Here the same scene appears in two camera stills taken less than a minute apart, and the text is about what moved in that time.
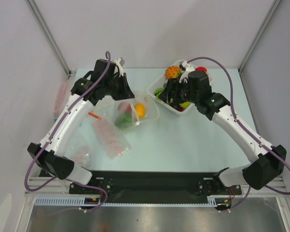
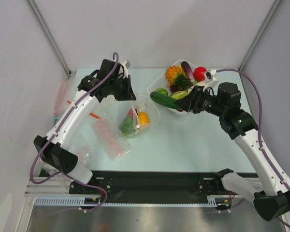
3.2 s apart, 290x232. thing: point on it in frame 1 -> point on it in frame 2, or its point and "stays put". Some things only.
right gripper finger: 169,91 -> 188,103
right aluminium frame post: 275,6 stays put
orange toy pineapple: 173,71 stays put
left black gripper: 126,93 stays put
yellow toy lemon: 140,110 -> 143,118
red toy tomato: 124,106 -> 130,113
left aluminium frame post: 45,31 stays put
